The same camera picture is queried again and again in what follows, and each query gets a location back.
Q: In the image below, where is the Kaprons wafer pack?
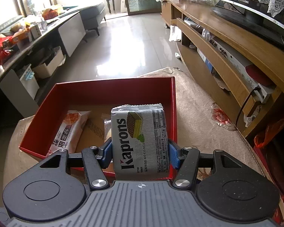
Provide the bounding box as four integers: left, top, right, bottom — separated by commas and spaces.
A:
111, 103, 170, 180

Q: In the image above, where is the red cardboard box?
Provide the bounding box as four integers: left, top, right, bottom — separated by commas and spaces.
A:
19, 77, 177, 159

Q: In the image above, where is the floral beige tablecloth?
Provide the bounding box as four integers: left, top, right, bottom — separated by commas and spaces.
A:
2, 67, 266, 186

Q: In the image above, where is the pink snack packet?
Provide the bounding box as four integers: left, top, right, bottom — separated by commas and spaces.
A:
46, 110, 91, 157

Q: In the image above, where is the silver DVD player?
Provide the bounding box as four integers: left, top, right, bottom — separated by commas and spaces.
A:
210, 36, 275, 103

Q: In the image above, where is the white storage box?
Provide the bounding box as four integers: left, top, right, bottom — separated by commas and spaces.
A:
32, 46, 65, 79

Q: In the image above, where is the wooden TV stand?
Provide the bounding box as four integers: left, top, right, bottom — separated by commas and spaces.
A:
161, 0, 284, 138

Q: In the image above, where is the dark coffee table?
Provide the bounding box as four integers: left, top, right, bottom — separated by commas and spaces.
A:
0, 11, 86, 117

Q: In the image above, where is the grey sofa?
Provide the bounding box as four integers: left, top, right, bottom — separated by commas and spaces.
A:
53, 0, 106, 35

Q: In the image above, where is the black television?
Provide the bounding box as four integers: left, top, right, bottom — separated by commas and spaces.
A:
212, 0, 284, 51

